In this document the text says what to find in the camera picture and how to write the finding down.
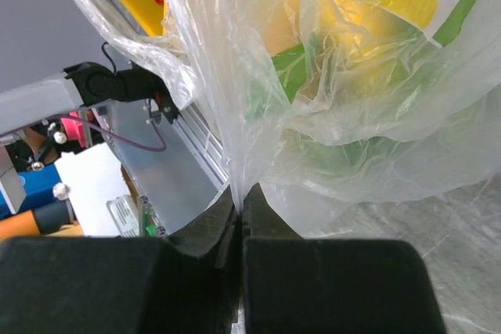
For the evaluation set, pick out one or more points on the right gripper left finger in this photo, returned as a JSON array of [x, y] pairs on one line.
[[186, 282]]

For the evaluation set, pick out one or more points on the aluminium mounting rail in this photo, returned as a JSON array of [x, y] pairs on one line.
[[207, 149]]

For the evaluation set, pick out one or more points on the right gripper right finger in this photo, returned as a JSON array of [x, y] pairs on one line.
[[297, 285]]

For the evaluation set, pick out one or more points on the yellow plastic tray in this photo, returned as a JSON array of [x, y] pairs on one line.
[[146, 14]]

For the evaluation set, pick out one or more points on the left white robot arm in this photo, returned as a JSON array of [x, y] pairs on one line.
[[81, 86]]

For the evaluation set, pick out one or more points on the clear plastic bag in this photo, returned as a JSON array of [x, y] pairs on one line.
[[332, 101]]

